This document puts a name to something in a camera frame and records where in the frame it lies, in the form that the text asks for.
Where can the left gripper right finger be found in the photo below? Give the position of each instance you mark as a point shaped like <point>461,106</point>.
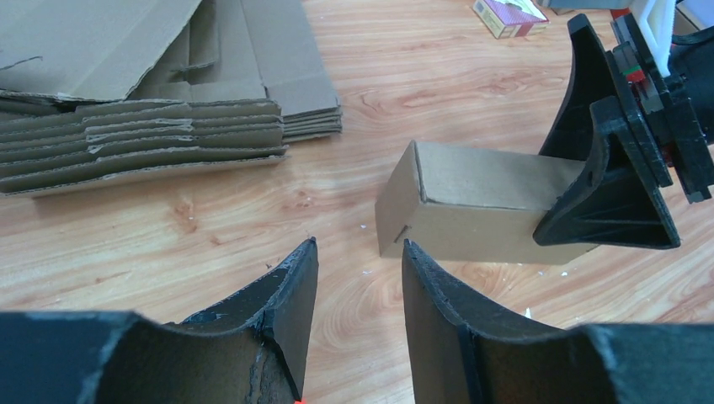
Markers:
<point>466,348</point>

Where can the pink white picture card box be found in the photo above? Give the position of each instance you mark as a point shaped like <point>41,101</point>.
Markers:
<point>511,18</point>

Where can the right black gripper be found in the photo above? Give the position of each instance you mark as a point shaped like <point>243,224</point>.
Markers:
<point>616,199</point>

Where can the brown cardboard box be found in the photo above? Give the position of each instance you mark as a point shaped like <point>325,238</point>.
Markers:
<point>476,205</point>

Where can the stack of flat cardboard blanks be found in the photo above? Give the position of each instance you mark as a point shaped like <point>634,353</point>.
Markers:
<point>98,93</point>

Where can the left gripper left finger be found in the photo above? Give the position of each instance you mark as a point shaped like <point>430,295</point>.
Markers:
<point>250,347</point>

